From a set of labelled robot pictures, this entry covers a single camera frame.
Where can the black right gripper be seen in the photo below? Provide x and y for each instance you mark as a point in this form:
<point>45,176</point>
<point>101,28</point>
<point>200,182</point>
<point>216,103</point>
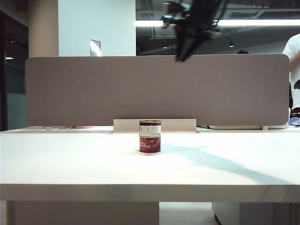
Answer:
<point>197,25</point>

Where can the white label tomato can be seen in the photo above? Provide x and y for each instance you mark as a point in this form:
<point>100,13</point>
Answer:
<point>150,128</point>

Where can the red tomato paste can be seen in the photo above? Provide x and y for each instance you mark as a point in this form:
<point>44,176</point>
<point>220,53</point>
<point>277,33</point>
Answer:
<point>150,145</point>

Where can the brown fabric desk partition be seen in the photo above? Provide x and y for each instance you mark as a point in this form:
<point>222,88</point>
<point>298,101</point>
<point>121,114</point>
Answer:
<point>152,89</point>

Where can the dark haired person head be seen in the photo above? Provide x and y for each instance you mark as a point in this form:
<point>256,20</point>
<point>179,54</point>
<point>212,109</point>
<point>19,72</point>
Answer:
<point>242,52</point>

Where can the long ceiling light strip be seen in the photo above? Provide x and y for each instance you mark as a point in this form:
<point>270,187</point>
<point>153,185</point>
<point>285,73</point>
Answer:
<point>257,22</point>

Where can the beige partition clamp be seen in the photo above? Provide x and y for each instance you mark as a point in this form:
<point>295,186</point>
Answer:
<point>265,127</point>
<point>48,128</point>

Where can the person in white shirt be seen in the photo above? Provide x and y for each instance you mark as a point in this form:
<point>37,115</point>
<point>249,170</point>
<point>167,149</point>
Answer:
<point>294,77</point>

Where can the blue patterned item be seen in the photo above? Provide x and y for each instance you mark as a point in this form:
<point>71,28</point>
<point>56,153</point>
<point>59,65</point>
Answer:
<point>295,122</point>

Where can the pink orange flat item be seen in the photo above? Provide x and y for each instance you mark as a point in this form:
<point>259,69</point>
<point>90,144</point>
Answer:
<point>70,127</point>

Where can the white desk support panel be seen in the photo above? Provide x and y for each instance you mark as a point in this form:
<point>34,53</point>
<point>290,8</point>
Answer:
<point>82,213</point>

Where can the framed wall poster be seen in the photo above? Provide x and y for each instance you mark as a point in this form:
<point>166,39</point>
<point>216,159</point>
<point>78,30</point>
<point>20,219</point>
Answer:
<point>95,47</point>

